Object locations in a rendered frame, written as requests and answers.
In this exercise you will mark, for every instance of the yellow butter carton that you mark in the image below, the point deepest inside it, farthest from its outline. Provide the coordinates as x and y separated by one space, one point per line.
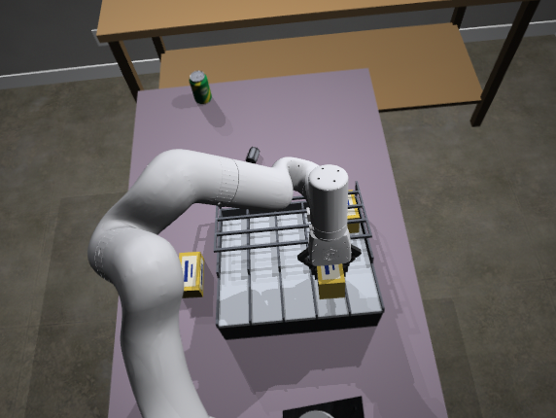
353 214
331 282
193 269

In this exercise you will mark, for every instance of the green drink can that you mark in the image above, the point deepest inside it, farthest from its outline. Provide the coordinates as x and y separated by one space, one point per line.
200 87

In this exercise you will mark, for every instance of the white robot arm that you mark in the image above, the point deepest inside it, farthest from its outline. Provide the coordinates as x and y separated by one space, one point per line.
125 250

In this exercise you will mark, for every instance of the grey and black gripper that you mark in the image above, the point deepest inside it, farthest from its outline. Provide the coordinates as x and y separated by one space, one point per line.
329 252

